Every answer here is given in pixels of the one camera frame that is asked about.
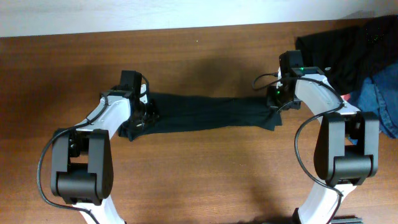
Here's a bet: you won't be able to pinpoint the dark green cloth garment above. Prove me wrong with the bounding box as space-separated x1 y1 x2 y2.
118 93 282 141

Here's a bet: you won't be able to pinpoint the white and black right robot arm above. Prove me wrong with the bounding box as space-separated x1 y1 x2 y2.
266 50 379 224

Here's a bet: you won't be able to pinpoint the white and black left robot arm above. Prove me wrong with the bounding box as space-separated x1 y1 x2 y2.
50 70 157 223

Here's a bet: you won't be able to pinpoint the blue denim jeans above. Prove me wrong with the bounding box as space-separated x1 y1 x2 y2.
348 62 397 139

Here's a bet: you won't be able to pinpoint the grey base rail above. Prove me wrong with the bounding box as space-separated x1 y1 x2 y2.
330 217 364 224

